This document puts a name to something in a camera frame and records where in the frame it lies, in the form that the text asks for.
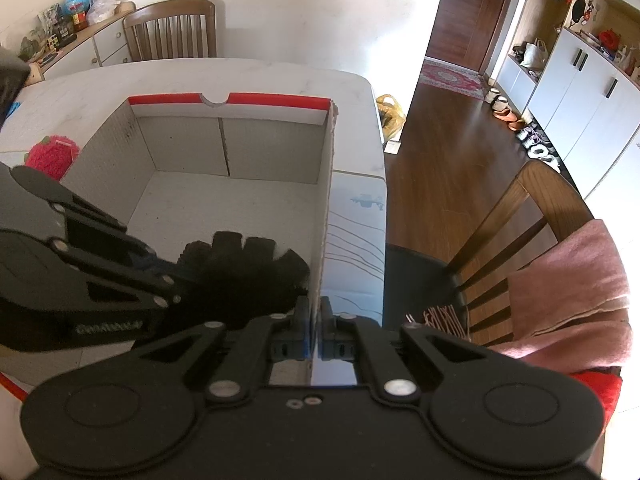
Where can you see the white paper slip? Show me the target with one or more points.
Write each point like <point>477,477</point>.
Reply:
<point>392,147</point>

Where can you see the white tote bag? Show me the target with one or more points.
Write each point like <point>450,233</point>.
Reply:
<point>535,55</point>

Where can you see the black seat cushion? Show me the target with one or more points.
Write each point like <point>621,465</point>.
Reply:
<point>415,280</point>

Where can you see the brown wooden door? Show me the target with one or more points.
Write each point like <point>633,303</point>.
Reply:
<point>465,10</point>

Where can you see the line-printed table mat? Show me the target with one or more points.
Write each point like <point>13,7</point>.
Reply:
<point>355,260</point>

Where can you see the white slippers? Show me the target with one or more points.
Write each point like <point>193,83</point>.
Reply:
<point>494,97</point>

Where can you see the pink plush strawberry toy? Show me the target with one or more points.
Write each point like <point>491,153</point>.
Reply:
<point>50,155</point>

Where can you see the black glove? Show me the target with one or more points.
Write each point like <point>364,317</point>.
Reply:
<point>240,280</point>

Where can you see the wooden chair with black cushion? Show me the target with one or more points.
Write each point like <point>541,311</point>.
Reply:
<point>545,180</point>

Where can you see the white red-trimmed cardboard box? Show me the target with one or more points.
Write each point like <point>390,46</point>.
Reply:
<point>190,150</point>

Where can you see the orange slippers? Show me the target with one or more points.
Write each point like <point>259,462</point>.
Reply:
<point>506,116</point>

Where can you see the pink fringed scarf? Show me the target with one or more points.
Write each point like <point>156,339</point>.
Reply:
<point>570,280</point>

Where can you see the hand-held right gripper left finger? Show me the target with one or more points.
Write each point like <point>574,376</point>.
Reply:
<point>304,331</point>

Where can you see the wooden slat-back chair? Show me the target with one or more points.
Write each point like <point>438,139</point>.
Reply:
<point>170,7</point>

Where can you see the red cloth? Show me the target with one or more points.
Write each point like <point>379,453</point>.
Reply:
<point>597,390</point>

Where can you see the blue cloth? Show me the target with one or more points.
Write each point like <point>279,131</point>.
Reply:
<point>12,108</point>

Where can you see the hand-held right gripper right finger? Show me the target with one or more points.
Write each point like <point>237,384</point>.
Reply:
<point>326,331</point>

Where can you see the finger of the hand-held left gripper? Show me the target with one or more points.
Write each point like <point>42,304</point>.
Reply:
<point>100,225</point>
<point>125,280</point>

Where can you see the dark object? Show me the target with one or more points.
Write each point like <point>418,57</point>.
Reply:
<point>12,80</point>

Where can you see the white sideboard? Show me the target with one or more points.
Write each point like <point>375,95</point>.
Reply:
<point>107,35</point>

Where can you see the white hall cabinet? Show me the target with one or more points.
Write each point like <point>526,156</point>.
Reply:
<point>585,95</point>

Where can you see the red patterned rug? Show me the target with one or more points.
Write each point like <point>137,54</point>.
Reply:
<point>450,77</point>

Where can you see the clear plastic bag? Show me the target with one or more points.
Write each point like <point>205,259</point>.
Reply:
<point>102,7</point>

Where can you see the yellow plastic bag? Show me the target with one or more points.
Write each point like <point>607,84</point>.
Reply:
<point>390,115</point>

